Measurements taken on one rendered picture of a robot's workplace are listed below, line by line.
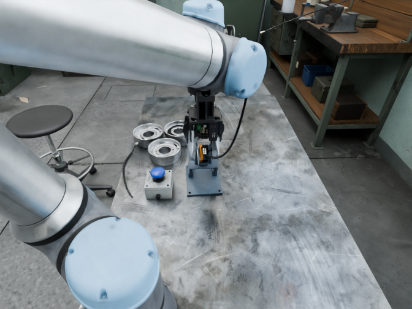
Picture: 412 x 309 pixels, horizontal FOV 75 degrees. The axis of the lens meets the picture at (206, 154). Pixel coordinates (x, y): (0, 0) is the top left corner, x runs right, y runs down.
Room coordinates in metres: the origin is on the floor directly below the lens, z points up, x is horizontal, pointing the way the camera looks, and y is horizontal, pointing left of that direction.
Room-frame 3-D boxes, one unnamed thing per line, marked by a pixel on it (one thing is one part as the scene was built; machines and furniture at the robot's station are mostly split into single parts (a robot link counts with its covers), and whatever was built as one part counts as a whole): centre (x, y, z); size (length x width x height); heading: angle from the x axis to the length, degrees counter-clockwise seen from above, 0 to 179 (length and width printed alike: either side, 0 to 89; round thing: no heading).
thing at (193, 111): (0.53, 0.00, 1.06); 0.09 x 0.08 x 0.12; 5
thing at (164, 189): (0.54, 0.13, 0.82); 0.08 x 0.07 x 0.05; 2
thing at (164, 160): (0.69, 0.13, 0.82); 0.10 x 0.10 x 0.04
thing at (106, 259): (0.21, 0.13, 0.97); 0.13 x 0.12 x 0.14; 48
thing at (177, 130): (0.81, 0.10, 0.82); 0.10 x 0.10 x 0.04
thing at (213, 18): (0.54, 0.01, 1.22); 0.09 x 0.08 x 0.11; 138
